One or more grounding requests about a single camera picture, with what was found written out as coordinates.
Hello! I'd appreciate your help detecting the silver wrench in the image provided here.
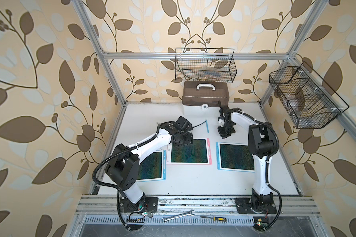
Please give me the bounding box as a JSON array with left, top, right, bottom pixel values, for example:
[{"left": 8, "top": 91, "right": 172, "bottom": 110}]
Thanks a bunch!
[{"left": 162, "top": 209, "right": 194, "bottom": 223}]

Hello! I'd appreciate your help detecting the right black corrugated cable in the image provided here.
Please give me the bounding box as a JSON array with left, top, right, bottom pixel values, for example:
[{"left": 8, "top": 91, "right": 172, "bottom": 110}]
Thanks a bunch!
[{"left": 219, "top": 100, "right": 282, "bottom": 232}]

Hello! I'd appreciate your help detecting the aluminium front rail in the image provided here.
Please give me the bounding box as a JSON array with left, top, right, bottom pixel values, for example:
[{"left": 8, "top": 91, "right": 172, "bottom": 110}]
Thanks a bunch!
[{"left": 76, "top": 195, "right": 320, "bottom": 217}]

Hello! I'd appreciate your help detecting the right wire basket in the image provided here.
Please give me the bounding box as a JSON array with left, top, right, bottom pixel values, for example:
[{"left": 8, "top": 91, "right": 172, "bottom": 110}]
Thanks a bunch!
[{"left": 269, "top": 61, "right": 350, "bottom": 129}]

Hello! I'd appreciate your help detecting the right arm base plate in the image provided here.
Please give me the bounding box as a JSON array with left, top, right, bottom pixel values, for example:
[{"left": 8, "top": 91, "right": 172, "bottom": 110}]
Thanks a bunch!
[{"left": 234, "top": 197, "right": 277, "bottom": 214}]

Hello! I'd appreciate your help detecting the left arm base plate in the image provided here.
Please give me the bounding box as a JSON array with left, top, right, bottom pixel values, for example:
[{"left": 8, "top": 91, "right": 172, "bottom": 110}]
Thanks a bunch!
[{"left": 119, "top": 197, "right": 159, "bottom": 213}]

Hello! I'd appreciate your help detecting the brown white toolbox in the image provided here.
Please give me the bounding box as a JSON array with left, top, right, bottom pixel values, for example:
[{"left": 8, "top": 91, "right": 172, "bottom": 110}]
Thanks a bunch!
[{"left": 182, "top": 81, "right": 230, "bottom": 116}]

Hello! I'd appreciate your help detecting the blue writing tablet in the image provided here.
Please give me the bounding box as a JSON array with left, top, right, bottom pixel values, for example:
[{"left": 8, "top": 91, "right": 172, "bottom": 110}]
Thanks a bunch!
[
  {"left": 216, "top": 142, "right": 255, "bottom": 172},
  {"left": 137, "top": 150, "right": 166, "bottom": 182}
]

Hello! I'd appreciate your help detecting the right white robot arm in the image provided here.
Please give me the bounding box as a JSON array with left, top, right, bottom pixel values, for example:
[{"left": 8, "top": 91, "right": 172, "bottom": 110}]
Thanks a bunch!
[{"left": 218, "top": 106, "right": 279, "bottom": 213}]

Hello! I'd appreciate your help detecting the yellow black screwdriver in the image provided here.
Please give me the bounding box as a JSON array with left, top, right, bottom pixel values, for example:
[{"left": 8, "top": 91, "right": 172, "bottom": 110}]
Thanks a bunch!
[{"left": 200, "top": 215, "right": 227, "bottom": 222}]

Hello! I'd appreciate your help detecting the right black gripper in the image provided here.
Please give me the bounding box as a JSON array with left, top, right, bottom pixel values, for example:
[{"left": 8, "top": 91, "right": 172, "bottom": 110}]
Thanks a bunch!
[{"left": 217, "top": 122, "right": 235, "bottom": 138}]

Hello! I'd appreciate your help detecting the back wire basket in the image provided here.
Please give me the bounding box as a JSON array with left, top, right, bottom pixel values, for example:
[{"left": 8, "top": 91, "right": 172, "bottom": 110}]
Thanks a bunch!
[{"left": 175, "top": 47, "right": 237, "bottom": 83}]

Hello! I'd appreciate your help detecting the right blue writing tablet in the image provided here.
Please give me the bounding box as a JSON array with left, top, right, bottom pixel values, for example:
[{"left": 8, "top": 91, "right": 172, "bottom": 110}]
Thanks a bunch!
[{"left": 216, "top": 142, "right": 255, "bottom": 172}]

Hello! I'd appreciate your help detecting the left blue writing tablet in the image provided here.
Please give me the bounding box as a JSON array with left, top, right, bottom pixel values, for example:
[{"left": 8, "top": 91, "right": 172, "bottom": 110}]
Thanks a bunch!
[{"left": 137, "top": 150, "right": 166, "bottom": 182}]

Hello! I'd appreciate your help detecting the pink writing tablet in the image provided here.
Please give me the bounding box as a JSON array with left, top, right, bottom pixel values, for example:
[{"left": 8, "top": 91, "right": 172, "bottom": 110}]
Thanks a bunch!
[{"left": 166, "top": 138, "right": 212, "bottom": 165}]

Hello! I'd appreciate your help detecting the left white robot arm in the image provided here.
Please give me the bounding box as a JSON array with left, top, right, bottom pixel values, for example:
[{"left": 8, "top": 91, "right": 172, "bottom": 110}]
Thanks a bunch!
[{"left": 105, "top": 116, "right": 194, "bottom": 204}]

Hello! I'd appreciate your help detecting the wire basket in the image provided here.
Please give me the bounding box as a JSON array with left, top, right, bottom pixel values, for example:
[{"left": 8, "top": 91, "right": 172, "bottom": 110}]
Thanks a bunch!
[
  {"left": 175, "top": 47, "right": 237, "bottom": 83},
  {"left": 269, "top": 61, "right": 350, "bottom": 129}
]

